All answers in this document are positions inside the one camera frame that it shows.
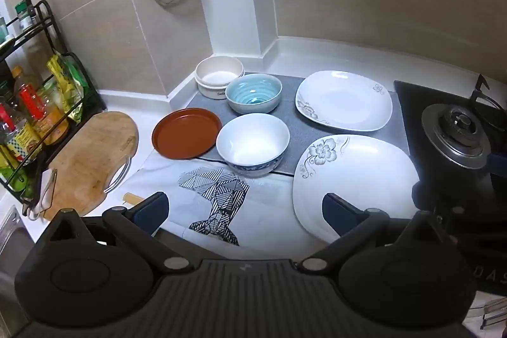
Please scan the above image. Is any grey felt mat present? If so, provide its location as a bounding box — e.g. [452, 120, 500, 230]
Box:
[185, 74, 411, 177]

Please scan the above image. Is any metal gas burner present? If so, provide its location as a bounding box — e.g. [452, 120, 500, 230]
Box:
[421, 103, 492, 170]

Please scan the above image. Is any yellow seasoning packet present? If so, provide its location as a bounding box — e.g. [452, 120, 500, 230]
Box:
[46, 52, 80, 122]

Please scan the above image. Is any white cloth geometric black print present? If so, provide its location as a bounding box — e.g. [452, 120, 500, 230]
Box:
[119, 150, 321, 248]

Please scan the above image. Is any black glass gas stove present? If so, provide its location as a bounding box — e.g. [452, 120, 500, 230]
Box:
[394, 80, 507, 220]

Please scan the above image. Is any cream straight-sided bowl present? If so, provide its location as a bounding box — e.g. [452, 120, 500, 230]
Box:
[194, 55, 245, 100]

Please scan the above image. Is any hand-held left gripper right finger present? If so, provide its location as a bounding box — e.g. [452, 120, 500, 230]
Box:
[297, 192, 457, 275]

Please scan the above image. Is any brown round plate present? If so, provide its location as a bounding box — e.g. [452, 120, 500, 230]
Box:
[151, 107, 222, 160]

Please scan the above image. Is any white square floral plate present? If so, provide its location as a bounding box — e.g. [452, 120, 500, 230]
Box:
[292, 134, 420, 244]
[295, 70, 394, 133]

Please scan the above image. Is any wooden cutting board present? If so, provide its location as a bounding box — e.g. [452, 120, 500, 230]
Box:
[43, 111, 140, 222]

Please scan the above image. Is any black pan support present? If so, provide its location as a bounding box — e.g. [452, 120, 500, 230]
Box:
[469, 74, 507, 133]

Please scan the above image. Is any black wire spice rack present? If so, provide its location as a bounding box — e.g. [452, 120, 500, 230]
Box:
[0, 0, 108, 205]

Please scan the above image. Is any green seasoning packet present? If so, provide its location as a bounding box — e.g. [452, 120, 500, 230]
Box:
[63, 54, 91, 124]

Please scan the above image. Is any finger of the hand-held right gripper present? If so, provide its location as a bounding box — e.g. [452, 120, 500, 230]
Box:
[412, 176, 507, 232]
[488, 151, 507, 176]

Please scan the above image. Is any orange label sauce bottle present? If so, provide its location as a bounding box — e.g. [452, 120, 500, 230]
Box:
[11, 66, 71, 147]

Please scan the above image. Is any light blue ribbed bowl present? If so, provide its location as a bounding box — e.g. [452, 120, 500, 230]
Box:
[225, 73, 283, 115]

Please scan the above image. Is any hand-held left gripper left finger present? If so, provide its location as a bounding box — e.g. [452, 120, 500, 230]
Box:
[39, 191, 195, 275]

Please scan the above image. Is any green cap seasoning bottle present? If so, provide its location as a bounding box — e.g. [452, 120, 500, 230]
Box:
[15, 0, 38, 35]

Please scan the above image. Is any white bowl blue patterned rim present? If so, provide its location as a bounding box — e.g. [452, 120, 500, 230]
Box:
[215, 113, 291, 178]

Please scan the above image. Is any stainless steel sink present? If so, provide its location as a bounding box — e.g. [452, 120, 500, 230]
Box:
[0, 203, 37, 327]

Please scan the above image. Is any red cap checkered label bottle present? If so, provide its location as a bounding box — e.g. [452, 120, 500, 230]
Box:
[0, 102, 42, 166]

